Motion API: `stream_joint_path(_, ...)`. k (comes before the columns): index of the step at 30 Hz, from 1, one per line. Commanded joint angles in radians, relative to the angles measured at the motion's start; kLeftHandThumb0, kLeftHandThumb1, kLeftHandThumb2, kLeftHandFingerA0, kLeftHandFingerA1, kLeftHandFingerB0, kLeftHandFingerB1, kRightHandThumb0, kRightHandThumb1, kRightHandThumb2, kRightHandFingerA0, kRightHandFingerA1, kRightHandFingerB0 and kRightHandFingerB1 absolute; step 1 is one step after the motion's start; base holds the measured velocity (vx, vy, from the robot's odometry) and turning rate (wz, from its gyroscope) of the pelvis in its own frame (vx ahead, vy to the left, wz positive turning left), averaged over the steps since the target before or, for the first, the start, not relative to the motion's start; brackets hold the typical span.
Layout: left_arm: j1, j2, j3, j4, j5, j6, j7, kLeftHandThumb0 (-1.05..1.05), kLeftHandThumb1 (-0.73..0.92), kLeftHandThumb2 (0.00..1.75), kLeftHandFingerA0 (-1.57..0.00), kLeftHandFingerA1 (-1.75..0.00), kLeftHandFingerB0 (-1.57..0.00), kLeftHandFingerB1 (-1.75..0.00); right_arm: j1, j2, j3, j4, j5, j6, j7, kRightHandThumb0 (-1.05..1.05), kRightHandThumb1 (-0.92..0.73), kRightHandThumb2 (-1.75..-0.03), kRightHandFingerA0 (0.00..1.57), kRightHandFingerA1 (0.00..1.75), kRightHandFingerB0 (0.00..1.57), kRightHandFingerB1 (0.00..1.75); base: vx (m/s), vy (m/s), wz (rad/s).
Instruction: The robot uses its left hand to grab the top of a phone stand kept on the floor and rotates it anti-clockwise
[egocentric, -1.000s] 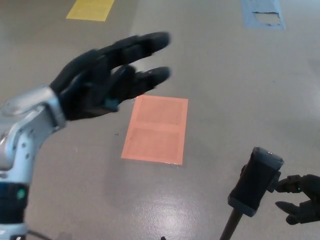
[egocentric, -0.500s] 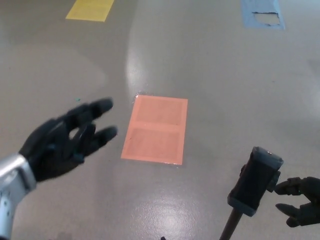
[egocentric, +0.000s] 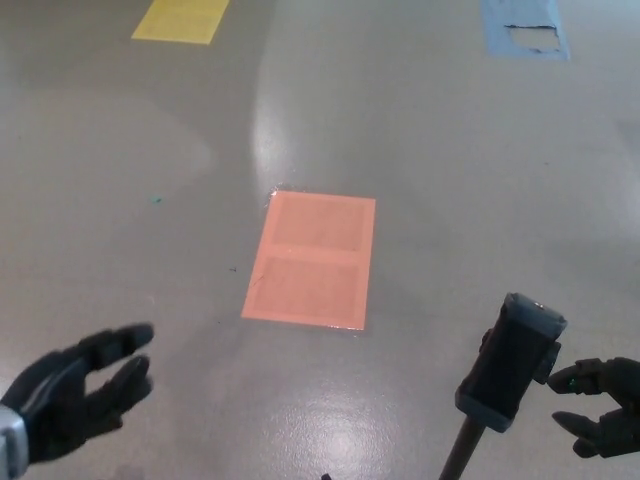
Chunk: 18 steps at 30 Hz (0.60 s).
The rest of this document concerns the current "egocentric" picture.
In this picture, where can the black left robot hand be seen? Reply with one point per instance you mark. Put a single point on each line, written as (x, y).
(60, 400)

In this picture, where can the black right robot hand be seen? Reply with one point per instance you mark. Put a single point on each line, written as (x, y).
(627, 390)

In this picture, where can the black phone stand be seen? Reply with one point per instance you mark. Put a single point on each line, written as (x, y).
(505, 360)

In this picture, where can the orange floor sheet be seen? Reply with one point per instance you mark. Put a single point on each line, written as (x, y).
(310, 260)

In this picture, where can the torn blue floor sheet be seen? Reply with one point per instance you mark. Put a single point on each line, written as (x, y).
(495, 35)

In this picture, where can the yellow floor sheet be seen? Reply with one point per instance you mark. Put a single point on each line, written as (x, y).
(177, 20)

